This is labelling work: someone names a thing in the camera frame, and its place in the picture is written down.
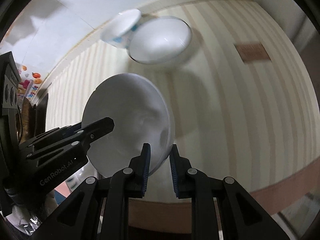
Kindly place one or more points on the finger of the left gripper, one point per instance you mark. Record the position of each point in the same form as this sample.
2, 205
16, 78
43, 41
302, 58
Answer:
58, 153

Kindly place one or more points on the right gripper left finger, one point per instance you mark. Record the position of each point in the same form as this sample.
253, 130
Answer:
99, 209

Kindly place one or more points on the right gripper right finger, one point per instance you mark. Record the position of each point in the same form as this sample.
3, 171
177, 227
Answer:
220, 208

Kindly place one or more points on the plain white bowl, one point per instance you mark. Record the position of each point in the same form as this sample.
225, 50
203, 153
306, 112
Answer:
140, 114

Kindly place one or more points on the white bowl with flower pattern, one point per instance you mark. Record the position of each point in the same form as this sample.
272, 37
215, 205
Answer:
118, 31

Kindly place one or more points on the white bowl with dark rim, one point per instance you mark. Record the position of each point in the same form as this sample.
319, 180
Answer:
159, 40

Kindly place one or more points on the colourful fruit sticker sheet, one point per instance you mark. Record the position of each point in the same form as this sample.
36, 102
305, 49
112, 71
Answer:
31, 80

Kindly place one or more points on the striped table mat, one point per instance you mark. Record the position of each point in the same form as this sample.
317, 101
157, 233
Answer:
257, 122

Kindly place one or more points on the brown mat label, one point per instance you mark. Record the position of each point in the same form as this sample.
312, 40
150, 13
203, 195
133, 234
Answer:
250, 52

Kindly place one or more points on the black camera box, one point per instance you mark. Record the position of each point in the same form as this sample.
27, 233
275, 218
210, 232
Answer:
10, 79

